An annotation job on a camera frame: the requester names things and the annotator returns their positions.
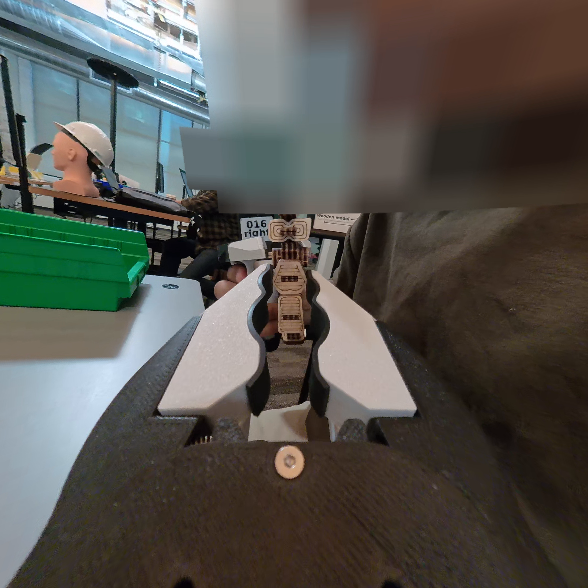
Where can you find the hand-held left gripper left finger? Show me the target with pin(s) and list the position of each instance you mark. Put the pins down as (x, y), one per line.
(211, 363)

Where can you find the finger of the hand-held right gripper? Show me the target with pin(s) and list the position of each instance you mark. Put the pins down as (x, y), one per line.
(248, 250)

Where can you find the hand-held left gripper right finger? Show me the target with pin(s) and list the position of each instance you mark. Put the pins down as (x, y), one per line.
(367, 363)

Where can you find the wooden model assembly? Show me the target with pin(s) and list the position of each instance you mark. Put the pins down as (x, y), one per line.
(290, 294)

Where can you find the person's right hand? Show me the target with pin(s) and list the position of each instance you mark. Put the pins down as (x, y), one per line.
(232, 285)

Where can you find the framed marker sign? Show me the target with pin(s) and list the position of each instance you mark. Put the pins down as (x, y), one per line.
(337, 220)

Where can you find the black laptop bag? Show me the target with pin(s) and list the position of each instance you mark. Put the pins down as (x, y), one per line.
(151, 200)

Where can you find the person's shirt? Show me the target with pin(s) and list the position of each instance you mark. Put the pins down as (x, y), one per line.
(482, 367)

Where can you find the green plastic bin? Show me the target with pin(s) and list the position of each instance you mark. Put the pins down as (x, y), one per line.
(69, 266)

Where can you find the white hard hat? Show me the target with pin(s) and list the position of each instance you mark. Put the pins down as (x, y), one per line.
(92, 140)

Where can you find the mannequin head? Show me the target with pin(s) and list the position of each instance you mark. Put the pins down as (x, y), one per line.
(73, 165)

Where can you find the black disc-topped pole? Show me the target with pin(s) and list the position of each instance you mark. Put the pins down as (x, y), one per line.
(112, 76)

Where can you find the silver air ducts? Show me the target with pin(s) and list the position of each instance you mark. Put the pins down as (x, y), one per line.
(115, 41)

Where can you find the black tripod stand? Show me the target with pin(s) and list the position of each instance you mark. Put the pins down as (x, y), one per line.
(13, 138)

